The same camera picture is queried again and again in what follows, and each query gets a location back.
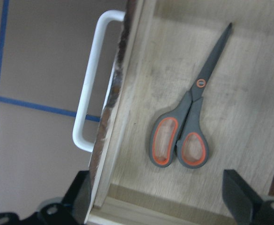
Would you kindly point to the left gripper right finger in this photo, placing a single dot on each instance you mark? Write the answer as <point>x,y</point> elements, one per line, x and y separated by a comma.
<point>243,203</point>

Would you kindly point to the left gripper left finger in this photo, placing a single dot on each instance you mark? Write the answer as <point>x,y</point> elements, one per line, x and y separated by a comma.
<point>70,211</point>

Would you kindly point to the orange grey handled scissors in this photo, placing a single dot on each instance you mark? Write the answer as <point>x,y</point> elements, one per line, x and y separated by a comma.
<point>178,132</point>

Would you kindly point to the wooden drawer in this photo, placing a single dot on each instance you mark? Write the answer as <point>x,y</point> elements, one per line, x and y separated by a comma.
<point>164,46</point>

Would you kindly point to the white drawer handle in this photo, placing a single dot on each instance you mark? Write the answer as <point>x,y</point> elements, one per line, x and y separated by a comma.
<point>92,65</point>

